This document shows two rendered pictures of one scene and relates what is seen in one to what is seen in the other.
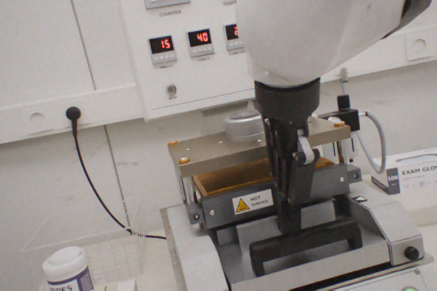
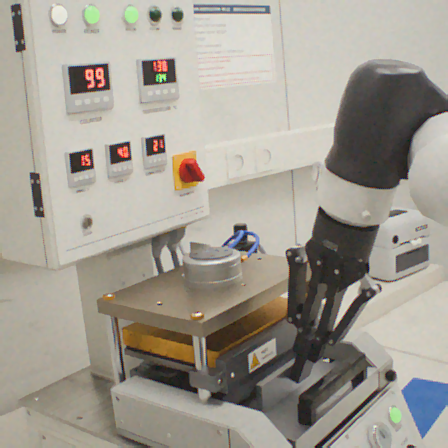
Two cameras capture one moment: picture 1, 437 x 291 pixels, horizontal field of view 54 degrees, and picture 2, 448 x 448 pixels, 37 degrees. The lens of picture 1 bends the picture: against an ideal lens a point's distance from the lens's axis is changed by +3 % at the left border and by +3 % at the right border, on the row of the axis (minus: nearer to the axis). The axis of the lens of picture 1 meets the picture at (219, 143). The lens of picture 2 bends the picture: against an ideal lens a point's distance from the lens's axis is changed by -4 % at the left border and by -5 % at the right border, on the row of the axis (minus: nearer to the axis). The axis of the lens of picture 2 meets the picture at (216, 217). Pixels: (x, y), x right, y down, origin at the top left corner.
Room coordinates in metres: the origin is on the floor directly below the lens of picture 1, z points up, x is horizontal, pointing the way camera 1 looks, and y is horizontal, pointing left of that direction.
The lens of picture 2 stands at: (0.00, 0.53, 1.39)
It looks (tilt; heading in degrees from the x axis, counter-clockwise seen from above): 12 degrees down; 319
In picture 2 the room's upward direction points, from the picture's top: 5 degrees counter-clockwise
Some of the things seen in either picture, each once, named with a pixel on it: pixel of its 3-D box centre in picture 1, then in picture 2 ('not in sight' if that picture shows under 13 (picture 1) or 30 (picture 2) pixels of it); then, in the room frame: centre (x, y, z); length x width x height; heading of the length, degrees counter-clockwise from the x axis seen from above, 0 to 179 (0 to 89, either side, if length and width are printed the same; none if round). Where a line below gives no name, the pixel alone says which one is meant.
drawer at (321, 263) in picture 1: (272, 221); (248, 378); (0.65, -0.06, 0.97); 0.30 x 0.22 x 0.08; 10
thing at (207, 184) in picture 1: (258, 158); (219, 308); (0.69, -0.06, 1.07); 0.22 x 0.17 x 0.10; 100
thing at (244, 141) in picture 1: (257, 144); (206, 290); (0.73, -0.07, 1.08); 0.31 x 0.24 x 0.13; 100
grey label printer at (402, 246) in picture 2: not in sight; (381, 240); (1.13, -1.05, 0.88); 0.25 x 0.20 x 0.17; 176
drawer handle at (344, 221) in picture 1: (305, 244); (334, 385); (0.51, -0.09, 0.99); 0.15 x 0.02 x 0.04; 100
